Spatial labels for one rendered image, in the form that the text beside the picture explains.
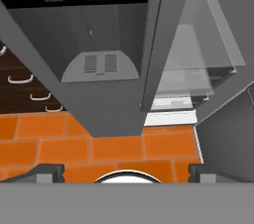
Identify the white fridge drawer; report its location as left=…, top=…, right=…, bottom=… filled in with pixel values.
left=144, top=96, right=198, bottom=127

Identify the dark wood drawer front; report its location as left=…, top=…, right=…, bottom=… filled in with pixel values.
left=0, top=100, right=66, bottom=115
left=0, top=65, right=45, bottom=87
left=0, top=40, right=24, bottom=69
left=0, top=83, right=57, bottom=104

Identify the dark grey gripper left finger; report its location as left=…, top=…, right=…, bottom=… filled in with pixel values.
left=0, top=163, right=65, bottom=184

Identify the clear glass fridge shelf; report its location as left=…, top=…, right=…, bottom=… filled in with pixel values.
left=154, top=68, right=216, bottom=99
left=164, top=24, right=248, bottom=71

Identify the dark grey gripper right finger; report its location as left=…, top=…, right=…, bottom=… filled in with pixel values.
left=187, top=163, right=232, bottom=184

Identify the white round black-rimmed thing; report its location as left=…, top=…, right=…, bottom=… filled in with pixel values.
left=93, top=169, right=163, bottom=184

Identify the plain grey fridge door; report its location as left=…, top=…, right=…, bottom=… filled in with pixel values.
left=192, top=81, right=254, bottom=184

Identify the grey fridge body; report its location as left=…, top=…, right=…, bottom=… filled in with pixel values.
left=150, top=0, right=254, bottom=127

